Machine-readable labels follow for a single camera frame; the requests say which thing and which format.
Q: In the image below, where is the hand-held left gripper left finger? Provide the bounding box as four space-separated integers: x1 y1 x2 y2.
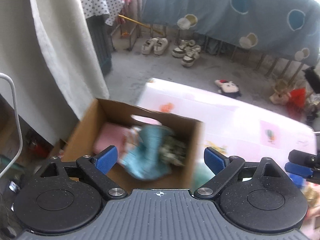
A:
40 146 127 200

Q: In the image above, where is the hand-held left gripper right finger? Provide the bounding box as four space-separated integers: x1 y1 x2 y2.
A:
194 147 282 200

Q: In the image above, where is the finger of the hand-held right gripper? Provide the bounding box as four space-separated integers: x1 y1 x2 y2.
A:
284 149 320 183

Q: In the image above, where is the blue white packet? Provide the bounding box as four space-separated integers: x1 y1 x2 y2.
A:
290 176 308 189

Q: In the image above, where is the pink mesh sponge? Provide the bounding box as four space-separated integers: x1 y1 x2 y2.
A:
94 122 130 155

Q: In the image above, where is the brown cardboard box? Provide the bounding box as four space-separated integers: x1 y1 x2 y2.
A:
47 98 204 189

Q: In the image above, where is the teal checked cloth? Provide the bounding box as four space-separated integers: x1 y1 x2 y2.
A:
120 125 175 180

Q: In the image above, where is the pink wet wipes pack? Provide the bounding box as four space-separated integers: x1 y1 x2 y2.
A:
300 195 320 240

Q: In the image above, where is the black white mouse plush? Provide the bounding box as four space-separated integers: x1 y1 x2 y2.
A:
214 79 242 98

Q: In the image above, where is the tan plush toy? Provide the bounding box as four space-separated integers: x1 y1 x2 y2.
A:
269 80 292 105

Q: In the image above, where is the brown white sneaker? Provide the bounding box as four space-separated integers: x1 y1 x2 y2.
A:
182 45 202 67
172 40 195 58

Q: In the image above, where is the metal railing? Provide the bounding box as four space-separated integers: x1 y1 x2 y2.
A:
175 27 313 80

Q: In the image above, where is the dark grey pleated cloth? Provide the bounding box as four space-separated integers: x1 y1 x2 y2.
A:
86 15 113 77

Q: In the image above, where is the white curtain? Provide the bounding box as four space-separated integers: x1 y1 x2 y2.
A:
26 0 110 150

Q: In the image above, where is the rusty metal rack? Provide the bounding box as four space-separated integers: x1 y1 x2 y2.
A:
110 21 144 53

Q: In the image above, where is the yellow pole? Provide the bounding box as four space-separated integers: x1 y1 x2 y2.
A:
117 14 163 36

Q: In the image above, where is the blue patterned hanging blanket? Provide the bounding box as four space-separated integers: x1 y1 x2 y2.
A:
141 0 320 67

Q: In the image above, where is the white star print cloth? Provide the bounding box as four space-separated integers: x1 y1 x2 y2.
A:
77 0 125 27

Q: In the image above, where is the white metal frame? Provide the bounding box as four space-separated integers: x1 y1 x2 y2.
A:
0 72 23 178

